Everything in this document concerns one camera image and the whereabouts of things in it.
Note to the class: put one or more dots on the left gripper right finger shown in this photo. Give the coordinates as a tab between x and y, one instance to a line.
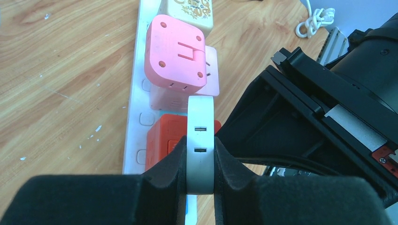
242	197

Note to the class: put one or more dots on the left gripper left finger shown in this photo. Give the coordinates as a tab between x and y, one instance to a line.
156	197

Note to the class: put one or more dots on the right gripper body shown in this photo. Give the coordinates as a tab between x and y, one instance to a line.
284	119

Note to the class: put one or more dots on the white long power strip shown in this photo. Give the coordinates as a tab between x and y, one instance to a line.
141	116

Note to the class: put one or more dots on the white plug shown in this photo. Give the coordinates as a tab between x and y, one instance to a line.
200	145

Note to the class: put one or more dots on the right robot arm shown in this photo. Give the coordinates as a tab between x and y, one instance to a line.
371	64

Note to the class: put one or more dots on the red plug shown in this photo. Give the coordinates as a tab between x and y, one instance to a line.
163	137

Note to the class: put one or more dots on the pink plug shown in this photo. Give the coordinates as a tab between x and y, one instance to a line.
178	64

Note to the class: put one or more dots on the beige plug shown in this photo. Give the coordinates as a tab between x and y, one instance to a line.
198	13

